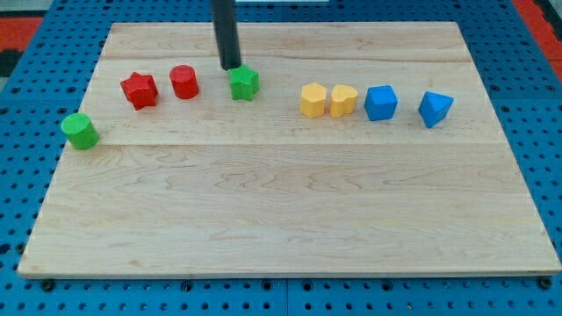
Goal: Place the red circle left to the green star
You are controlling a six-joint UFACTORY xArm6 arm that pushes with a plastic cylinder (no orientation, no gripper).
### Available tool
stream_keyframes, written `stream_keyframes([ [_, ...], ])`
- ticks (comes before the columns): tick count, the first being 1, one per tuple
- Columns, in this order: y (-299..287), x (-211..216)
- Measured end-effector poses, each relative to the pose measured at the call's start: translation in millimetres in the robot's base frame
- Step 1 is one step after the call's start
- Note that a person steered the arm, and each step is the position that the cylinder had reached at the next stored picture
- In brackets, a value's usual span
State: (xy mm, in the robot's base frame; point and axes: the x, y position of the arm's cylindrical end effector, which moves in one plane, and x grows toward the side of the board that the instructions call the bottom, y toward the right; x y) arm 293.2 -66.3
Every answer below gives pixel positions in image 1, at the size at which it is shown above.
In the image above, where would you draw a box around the blue cube block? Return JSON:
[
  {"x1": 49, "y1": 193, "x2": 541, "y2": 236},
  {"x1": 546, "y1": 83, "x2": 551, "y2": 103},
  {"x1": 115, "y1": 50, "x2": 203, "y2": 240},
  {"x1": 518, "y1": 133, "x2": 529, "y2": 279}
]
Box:
[{"x1": 364, "y1": 85, "x2": 398, "y2": 121}]

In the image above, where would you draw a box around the red cylinder block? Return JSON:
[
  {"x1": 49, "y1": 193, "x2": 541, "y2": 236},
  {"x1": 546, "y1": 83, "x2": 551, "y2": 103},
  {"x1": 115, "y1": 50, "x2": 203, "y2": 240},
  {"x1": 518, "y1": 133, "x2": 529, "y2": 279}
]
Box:
[{"x1": 169, "y1": 65, "x2": 199, "y2": 99}]

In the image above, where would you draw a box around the red star block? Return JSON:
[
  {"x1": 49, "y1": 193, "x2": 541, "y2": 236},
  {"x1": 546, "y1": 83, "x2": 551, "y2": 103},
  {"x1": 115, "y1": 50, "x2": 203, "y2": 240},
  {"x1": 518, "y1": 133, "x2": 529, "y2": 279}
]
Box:
[{"x1": 120, "y1": 72, "x2": 158, "y2": 111}]

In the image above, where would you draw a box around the green cylinder block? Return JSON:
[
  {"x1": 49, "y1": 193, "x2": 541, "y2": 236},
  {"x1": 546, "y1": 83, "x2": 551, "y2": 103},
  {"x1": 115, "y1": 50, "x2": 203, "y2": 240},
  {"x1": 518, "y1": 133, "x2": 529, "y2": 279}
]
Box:
[{"x1": 61, "y1": 113, "x2": 99, "y2": 150}]

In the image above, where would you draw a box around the blue triangular prism block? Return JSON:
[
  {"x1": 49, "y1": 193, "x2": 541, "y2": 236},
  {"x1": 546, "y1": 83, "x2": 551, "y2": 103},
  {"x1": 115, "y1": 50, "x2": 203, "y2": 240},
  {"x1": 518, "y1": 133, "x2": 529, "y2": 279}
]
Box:
[{"x1": 418, "y1": 91, "x2": 454, "y2": 128}]

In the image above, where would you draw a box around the green star block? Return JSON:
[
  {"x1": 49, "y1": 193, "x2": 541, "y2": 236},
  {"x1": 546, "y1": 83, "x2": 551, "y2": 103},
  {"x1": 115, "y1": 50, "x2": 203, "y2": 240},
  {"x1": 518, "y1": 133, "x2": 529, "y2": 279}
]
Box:
[{"x1": 227, "y1": 64, "x2": 260, "y2": 101}]

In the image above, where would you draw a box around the light wooden board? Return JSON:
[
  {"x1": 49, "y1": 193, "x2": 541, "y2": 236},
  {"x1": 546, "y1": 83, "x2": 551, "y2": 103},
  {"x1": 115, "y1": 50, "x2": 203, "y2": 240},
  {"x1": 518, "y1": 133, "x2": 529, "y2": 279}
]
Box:
[{"x1": 18, "y1": 22, "x2": 561, "y2": 279}]

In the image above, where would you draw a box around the yellow hexagon block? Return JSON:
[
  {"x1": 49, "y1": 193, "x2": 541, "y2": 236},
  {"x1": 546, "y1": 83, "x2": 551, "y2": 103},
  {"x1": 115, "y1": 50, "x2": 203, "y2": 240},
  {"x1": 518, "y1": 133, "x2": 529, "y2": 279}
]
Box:
[{"x1": 299, "y1": 83, "x2": 328, "y2": 119}]

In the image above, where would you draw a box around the yellow heart block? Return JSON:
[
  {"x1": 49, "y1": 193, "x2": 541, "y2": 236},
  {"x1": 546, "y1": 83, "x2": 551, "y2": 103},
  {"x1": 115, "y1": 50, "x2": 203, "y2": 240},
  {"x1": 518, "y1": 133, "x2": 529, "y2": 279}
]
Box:
[{"x1": 328, "y1": 84, "x2": 358, "y2": 118}]

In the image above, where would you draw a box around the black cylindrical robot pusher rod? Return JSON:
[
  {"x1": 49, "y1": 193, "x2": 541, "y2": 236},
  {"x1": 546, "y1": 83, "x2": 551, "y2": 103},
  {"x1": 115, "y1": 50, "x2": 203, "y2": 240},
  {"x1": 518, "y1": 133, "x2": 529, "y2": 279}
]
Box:
[{"x1": 210, "y1": 0, "x2": 241, "y2": 70}]

